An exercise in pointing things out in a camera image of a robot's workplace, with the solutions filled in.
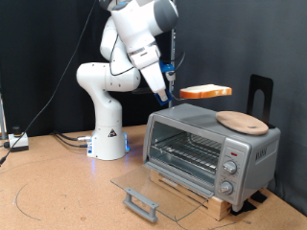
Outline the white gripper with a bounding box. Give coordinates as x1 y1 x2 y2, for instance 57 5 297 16
139 61 170 102

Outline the white bread slice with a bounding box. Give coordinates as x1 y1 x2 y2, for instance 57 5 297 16
178 83 233 100

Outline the silver temperature knob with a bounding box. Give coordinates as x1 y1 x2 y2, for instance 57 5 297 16
223 159 239 175

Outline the silver toaster oven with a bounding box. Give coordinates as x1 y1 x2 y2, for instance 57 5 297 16
142 103 282 213

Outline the vertical metal pole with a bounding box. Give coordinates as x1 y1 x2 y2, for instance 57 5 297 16
168 0 177 108

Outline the small wooden cutting board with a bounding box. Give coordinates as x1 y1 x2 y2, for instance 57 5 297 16
215 110 270 136

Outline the black metal bookend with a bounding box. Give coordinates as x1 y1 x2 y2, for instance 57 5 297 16
247 74 276 129

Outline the silver timer knob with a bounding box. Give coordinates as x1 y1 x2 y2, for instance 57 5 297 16
218 180 234 196

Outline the wooden block base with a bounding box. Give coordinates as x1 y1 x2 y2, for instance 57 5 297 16
149 168 233 222

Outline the black foam pad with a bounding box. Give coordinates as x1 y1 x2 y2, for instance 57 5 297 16
229 199 258 217
250 190 269 204

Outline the grey emergency stop box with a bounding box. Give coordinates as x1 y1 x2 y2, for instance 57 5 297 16
8 126 30 153

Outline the metal stand leg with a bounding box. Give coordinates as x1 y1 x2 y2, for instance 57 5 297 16
0 94 8 141

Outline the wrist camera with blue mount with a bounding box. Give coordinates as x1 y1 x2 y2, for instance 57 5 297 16
158 60 177 81

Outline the wire oven rack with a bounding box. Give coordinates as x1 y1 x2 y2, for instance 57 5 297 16
150 130 223 175

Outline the black cable with silver plug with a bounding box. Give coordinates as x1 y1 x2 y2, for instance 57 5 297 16
51 129 94 143

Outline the black base cable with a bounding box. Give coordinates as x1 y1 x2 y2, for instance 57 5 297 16
55 133 90 149

